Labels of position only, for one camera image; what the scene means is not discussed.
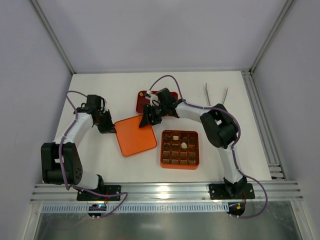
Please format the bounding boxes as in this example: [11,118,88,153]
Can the red rectangular tray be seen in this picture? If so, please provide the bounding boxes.
[136,90,178,115]

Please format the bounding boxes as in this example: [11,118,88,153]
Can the slotted cable duct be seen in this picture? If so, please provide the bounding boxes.
[41,202,229,215]

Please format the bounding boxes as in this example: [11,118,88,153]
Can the right aluminium frame rail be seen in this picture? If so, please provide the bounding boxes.
[241,69,287,181]

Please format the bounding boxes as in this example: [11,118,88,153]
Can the orange box lid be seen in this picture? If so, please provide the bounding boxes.
[114,115,157,157]

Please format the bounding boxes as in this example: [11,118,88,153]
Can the orange chocolate box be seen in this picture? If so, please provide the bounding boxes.
[160,130,200,170]

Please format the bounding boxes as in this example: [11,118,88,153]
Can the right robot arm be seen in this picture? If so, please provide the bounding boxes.
[139,88,243,197]

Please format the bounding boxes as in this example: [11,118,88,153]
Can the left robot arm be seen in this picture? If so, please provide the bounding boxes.
[40,94,121,201]

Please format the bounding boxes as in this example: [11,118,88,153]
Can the metal serving tongs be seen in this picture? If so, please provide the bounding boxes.
[204,82,229,106]

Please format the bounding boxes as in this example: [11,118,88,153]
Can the white oval chocolate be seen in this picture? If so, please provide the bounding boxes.
[181,142,188,149]

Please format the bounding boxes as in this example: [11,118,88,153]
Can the aluminium mounting rail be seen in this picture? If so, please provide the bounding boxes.
[30,180,304,204]

